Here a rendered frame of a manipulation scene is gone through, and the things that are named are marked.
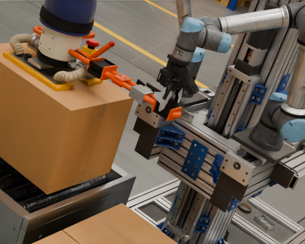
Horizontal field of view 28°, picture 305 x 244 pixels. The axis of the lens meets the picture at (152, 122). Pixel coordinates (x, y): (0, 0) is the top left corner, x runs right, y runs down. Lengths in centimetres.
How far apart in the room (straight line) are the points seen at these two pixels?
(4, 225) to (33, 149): 33
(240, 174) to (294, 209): 209
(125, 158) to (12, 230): 195
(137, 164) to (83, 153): 176
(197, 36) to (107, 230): 93
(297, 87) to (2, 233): 131
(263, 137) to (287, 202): 208
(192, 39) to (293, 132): 58
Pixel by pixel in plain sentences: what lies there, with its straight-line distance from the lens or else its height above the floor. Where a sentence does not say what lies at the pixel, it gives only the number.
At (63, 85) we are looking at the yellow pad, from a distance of 251.
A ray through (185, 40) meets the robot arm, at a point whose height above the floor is 144.
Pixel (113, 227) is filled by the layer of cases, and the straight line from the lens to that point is 264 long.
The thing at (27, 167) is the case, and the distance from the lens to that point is 261.
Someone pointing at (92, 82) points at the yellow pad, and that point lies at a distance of 264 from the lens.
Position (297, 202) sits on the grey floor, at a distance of 474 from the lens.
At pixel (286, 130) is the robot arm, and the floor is 120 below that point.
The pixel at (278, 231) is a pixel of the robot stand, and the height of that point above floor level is 21.
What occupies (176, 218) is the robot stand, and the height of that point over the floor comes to 41.
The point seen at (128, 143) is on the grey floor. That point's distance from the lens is 456.
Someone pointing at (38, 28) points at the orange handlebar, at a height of 117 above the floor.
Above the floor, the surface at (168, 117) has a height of 115.
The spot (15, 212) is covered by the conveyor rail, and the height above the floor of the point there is 59.
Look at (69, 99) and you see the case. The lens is 245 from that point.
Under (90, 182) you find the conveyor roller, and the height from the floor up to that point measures 54.
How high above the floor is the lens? 204
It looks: 24 degrees down
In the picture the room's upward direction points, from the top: 20 degrees clockwise
